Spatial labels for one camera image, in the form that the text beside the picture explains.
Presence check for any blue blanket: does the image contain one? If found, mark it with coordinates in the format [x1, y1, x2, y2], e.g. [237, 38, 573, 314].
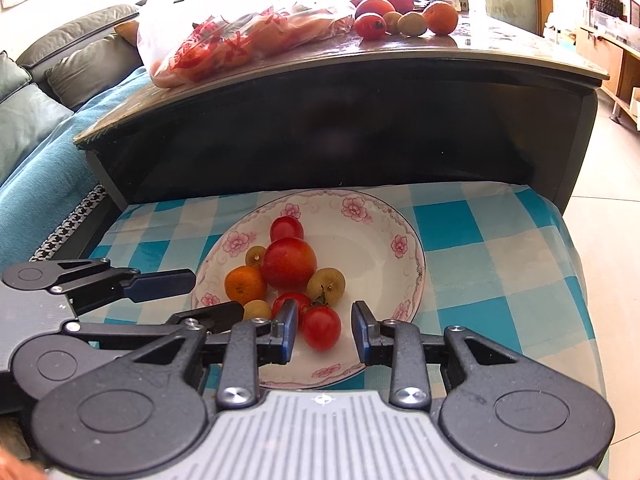
[0, 67, 151, 266]

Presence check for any teal cushion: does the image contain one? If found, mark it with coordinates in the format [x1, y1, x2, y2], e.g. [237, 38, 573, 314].
[0, 84, 76, 181]

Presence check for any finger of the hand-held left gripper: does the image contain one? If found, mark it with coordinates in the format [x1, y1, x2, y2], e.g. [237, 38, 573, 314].
[62, 301, 246, 361]
[44, 258, 197, 313]

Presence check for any red cherry tomato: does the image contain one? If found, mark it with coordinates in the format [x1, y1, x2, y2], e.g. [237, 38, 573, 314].
[270, 216, 305, 242]
[354, 12, 387, 39]
[271, 292, 314, 328]
[300, 306, 342, 351]

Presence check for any dark coffee table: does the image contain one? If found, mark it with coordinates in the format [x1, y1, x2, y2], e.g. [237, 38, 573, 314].
[74, 7, 611, 208]

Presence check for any small orange mandarin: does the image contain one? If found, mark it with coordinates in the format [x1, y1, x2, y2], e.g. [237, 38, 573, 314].
[224, 265, 268, 306]

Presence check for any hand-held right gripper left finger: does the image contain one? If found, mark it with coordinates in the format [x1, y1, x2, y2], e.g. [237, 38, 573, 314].
[131, 299, 299, 409]

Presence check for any large red tomato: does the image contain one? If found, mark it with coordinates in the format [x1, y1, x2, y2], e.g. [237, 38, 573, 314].
[260, 237, 318, 291]
[354, 0, 397, 23]

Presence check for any grey cushion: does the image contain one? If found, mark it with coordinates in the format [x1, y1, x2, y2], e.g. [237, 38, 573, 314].
[46, 35, 146, 111]

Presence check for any sofa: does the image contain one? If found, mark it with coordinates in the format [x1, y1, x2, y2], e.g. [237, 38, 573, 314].
[0, 4, 151, 241]

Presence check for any blue white checkered cloth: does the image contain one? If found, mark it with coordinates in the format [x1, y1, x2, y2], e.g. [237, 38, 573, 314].
[87, 180, 608, 480]

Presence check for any clear plastic bag with produce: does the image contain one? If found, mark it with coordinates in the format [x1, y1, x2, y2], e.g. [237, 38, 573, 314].
[136, 0, 357, 89]

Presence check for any wooden media stand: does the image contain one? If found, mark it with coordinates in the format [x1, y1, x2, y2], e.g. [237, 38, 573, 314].
[575, 22, 640, 133]

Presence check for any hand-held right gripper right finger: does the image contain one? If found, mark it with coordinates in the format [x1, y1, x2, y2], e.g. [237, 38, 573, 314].
[351, 301, 521, 409]

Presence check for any floral white plate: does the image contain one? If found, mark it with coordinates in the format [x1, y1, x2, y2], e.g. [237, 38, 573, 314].
[191, 188, 427, 389]

